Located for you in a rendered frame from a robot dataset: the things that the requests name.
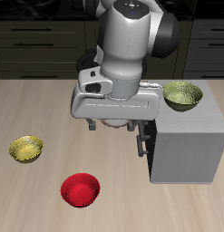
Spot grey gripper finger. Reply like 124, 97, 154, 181
127, 119, 139, 132
85, 118, 97, 131

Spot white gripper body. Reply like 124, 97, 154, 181
70, 81, 163, 121

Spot white plate with red rim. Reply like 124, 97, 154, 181
99, 119, 130, 130

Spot olive green bowl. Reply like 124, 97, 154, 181
162, 81, 204, 112

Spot red bowl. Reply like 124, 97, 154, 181
60, 172, 102, 208

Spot yellow bowl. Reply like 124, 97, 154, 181
7, 135, 44, 164

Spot grey cabinet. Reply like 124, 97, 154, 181
136, 79, 224, 185

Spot dark kitchen cupboards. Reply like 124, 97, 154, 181
0, 0, 224, 81

